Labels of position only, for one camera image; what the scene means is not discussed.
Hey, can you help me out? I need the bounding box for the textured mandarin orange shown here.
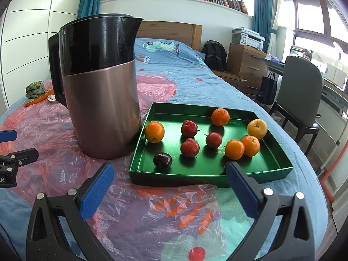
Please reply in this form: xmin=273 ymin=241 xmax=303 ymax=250
xmin=211 ymin=108 xmax=230 ymax=127

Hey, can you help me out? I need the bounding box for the black backpack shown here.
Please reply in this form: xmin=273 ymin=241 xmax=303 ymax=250
xmin=202 ymin=40 xmax=227 ymax=71

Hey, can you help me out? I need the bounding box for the pink plastic sheet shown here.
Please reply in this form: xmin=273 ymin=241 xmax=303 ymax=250
xmin=0 ymin=73 xmax=232 ymax=261

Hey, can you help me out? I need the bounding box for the small red apple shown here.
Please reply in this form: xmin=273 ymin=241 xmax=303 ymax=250
xmin=181 ymin=120 xmax=198 ymax=138

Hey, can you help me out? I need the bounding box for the grey chair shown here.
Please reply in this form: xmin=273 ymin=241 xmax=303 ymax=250
xmin=269 ymin=55 xmax=323 ymax=155

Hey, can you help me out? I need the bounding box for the green tray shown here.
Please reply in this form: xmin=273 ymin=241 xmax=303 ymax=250
xmin=128 ymin=101 xmax=294 ymax=189

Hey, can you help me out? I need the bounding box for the orange oval dish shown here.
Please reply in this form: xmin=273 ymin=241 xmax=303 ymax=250
xmin=24 ymin=89 xmax=54 ymax=107

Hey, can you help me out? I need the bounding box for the wooden drawer cabinet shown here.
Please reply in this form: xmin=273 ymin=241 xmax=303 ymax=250
xmin=212 ymin=44 xmax=268 ymax=103

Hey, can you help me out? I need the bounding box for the smooth orange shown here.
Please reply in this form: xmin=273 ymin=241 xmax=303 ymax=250
xmin=144 ymin=121 xmax=165 ymax=144

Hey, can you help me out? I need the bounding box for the yellow round fruit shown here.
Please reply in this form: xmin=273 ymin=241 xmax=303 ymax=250
xmin=247 ymin=119 xmax=268 ymax=140

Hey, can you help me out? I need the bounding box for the white wardrobe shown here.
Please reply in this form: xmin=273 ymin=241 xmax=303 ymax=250
xmin=1 ymin=0 xmax=80 ymax=107

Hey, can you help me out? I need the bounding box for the dark purple plum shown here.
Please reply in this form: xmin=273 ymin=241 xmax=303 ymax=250
xmin=153 ymin=152 xmax=173 ymax=170

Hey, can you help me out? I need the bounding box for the blue patterned bedsheet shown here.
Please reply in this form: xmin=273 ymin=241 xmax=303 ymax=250
xmin=0 ymin=37 xmax=330 ymax=261

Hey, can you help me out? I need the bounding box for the dark blue tote bag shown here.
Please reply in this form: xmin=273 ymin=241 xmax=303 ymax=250
xmin=257 ymin=71 xmax=277 ymax=105

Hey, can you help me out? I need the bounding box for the wooden headboard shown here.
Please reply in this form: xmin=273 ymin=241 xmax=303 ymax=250
xmin=137 ymin=21 xmax=202 ymax=51

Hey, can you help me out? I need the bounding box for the red strawberry-like fruit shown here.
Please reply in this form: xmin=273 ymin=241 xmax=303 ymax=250
xmin=180 ymin=138 xmax=200 ymax=158

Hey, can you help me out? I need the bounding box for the white printer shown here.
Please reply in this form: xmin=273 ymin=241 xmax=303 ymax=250
xmin=232 ymin=27 xmax=265 ymax=51

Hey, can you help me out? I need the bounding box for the black copper electric kettle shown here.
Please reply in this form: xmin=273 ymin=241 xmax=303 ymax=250
xmin=48 ymin=13 xmax=142 ymax=160

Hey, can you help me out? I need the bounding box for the small orange kumquat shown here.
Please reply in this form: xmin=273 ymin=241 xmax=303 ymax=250
xmin=225 ymin=140 xmax=245 ymax=161

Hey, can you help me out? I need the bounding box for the large mandarin orange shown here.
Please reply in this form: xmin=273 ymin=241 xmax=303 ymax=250
xmin=241 ymin=135 xmax=260 ymax=157

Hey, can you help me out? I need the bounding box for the white patterned oval plate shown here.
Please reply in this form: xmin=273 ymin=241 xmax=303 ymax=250
xmin=47 ymin=95 xmax=56 ymax=101

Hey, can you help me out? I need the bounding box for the green toy cabbage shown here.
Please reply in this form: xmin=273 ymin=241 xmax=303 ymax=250
xmin=25 ymin=81 xmax=47 ymax=100

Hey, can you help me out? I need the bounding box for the red crabapple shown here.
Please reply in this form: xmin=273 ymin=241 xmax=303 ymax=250
xmin=205 ymin=132 xmax=222 ymax=149

